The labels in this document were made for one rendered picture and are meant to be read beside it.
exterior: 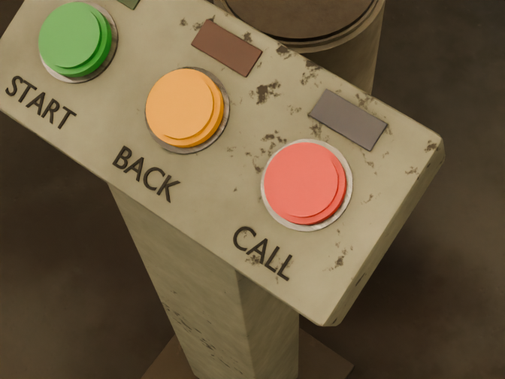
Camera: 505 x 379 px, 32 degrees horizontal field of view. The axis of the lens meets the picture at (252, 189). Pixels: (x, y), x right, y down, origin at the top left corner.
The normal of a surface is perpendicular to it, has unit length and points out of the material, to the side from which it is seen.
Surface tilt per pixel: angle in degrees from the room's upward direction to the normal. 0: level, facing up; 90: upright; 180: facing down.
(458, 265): 0
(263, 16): 0
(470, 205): 0
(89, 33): 20
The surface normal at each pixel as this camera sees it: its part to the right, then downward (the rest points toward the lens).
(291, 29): -0.04, -0.43
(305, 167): -0.24, -0.14
